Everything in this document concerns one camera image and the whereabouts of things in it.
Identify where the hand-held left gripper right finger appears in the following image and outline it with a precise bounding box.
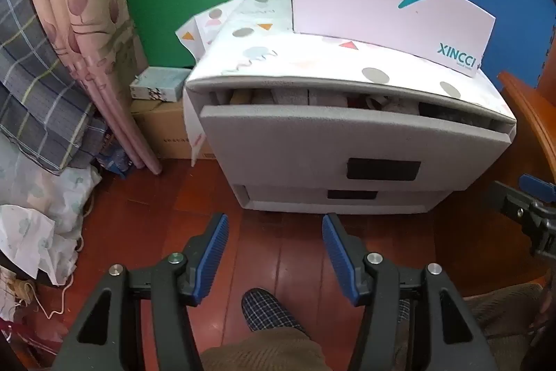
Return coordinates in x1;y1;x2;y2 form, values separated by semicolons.
321;213;500;371

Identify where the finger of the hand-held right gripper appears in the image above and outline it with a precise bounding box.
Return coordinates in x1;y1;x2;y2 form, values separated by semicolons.
519;175;556;201
485;179;556;259

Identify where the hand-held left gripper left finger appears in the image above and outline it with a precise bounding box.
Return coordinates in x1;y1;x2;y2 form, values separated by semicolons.
51;213;229;371

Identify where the white drawer cabinet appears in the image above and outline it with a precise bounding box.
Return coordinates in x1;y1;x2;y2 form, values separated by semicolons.
182;0;517;215

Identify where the small grey drawer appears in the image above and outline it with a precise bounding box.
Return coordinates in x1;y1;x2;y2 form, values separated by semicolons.
232;184;461;213

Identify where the orange wooden chair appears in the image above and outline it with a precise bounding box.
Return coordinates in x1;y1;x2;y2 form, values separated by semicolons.
495;70;556;180

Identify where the plaid slipper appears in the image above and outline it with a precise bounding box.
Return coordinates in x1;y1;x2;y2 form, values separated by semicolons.
241;288;311;339

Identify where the person's left leg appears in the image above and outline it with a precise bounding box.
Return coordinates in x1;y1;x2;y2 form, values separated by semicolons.
200;325;326;371

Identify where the person's leg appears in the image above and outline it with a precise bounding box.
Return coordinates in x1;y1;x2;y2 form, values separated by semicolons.
382;283;556;371
200;325;326;371

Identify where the person's right leg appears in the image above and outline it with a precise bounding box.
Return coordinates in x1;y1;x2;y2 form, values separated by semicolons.
382;283;556;371

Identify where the blue plastic packet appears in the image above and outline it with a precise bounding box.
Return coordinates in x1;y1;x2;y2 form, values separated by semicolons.
98;136;133;178

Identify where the brown cardboard box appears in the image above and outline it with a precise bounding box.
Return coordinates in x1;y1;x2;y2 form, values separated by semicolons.
130;98;215;161

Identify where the light blue tissue box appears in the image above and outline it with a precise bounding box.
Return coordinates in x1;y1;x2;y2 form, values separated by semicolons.
129;67;192;102

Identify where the white floral cloth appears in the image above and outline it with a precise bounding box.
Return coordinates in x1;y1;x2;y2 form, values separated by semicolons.
0;132;103;285

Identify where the grey plaid blanket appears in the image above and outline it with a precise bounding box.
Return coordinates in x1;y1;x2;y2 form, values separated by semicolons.
0;0;109;174

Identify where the pink floral curtain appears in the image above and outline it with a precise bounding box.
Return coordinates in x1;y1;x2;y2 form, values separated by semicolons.
24;0;163;176

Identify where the white string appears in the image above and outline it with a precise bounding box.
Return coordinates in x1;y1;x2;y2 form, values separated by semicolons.
26;236;85;320

